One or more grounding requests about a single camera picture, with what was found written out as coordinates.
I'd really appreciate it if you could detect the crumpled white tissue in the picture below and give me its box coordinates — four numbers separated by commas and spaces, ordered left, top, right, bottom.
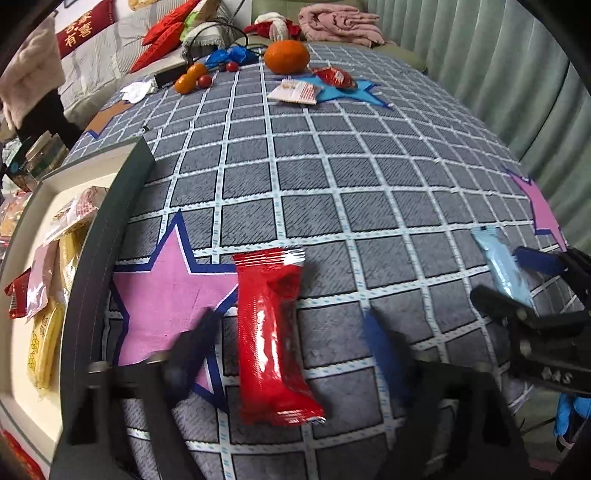
121, 78, 158, 103

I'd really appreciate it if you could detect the dark grey cardboard box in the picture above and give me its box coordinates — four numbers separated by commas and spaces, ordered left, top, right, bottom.
0, 136, 155, 480

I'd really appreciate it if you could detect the red printed packaging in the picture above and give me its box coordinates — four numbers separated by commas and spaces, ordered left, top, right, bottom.
0, 429, 47, 480

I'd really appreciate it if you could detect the grey striped sofa cover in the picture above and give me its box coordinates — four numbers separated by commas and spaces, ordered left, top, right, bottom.
60, 0, 259, 125

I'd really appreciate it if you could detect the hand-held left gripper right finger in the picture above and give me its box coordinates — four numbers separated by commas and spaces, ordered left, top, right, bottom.
361, 309, 532, 480

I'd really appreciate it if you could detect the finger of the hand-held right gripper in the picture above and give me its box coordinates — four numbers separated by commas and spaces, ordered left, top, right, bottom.
470, 285, 543, 329
513, 246, 591, 287

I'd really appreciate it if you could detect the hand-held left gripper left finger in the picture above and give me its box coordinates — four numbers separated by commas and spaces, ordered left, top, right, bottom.
51, 309, 222, 480

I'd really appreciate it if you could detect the person's right hand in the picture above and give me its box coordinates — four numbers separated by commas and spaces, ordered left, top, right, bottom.
554, 394, 591, 453

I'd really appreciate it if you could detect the pale green curtain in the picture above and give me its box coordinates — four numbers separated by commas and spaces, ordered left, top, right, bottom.
369, 0, 591, 241

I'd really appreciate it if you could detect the large orange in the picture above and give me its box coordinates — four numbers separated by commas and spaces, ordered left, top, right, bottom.
264, 40, 311, 75

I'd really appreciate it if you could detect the pink white striped snack packet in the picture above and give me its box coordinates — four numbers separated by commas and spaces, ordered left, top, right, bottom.
267, 78, 324, 106

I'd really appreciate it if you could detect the red cushion gold lettering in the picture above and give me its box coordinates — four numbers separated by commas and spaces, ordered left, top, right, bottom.
55, 0, 116, 58

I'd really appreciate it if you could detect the green sofa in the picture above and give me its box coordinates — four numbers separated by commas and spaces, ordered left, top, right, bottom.
252, 0, 428, 75

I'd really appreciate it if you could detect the long red snack packet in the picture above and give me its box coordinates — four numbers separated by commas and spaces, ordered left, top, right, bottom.
232, 248, 326, 428

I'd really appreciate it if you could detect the pink folded blanket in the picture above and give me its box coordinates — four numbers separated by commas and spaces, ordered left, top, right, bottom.
298, 4, 384, 47

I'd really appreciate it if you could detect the clear bag of snacks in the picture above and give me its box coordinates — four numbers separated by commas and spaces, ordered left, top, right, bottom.
0, 189, 33, 241

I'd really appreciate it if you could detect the grey checked star tablecloth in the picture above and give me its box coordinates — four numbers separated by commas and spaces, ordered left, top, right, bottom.
60, 41, 583, 480

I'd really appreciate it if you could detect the slim pink snack packet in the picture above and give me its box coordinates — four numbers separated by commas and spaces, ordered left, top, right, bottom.
25, 240, 61, 321

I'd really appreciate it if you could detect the blue plastic bag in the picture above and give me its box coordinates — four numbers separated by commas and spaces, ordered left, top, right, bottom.
205, 45, 257, 70

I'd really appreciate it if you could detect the yellow snack packet black print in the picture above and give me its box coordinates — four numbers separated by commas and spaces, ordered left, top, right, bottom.
25, 300, 66, 393

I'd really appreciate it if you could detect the plain yellow snack packet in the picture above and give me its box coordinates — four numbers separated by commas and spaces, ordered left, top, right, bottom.
59, 226, 90, 296

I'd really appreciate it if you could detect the small red candy packet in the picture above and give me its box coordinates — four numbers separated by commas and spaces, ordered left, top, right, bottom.
4, 268, 33, 319

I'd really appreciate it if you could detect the red patterned snack packet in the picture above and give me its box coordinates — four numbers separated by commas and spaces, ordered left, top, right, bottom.
314, 66, 358, 89

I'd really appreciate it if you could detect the large pink white snack packet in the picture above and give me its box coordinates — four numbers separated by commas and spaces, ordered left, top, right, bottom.
46, 186, 109, 245

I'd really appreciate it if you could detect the light blue snack packet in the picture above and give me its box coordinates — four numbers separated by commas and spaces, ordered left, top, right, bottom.
471, 226, 534, 308

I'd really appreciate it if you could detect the red white plush cloth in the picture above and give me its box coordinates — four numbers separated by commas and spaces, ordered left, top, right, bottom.
244, 13, 303, 42

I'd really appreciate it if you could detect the black power adapter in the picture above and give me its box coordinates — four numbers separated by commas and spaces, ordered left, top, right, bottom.
154, 67, 190, 88

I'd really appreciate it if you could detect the grey white fuzzy cushion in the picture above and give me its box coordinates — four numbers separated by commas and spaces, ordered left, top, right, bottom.
180, 21, 232, 58

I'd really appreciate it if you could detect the red pillow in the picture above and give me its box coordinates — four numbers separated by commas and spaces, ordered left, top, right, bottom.
141, 0, 201, 47
131, 23, 185, 72

